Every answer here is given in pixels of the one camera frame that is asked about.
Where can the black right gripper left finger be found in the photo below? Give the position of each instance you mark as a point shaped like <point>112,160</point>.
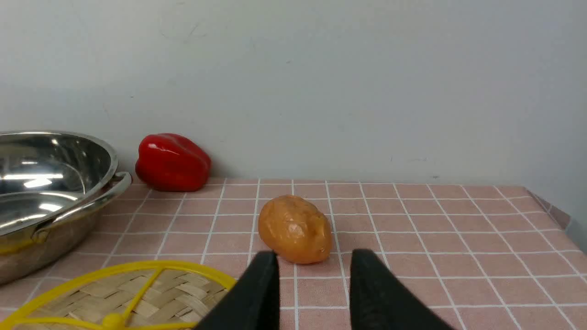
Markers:
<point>253,303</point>

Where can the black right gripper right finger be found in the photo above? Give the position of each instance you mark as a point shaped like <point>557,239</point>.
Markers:
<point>380,301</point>

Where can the yellow woven steamer lid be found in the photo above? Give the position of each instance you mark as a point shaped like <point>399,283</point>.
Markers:
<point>146,295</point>

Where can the stainless steel pot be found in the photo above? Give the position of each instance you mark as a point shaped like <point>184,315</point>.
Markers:
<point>53,186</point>

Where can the pink checkered tablecloth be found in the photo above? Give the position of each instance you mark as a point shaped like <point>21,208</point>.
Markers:
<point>483,257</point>

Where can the red bell pepper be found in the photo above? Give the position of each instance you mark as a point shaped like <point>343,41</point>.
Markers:
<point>172,163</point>

